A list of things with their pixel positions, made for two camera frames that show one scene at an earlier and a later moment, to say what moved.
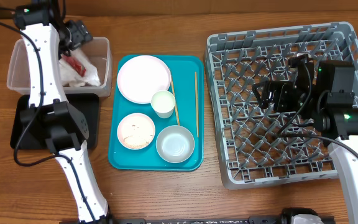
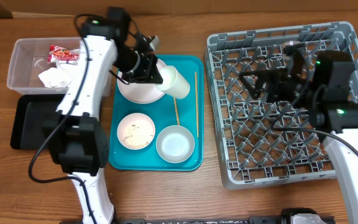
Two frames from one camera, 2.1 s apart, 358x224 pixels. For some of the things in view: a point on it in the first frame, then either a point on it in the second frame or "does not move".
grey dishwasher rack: (249, 149) does not move
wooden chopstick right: (196, 79) does not move
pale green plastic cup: (163, 102) -> (174, 84)
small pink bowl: (136, 131) does not move
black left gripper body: (73, 35) -> (133, 65)
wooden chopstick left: (174, 98) does not move
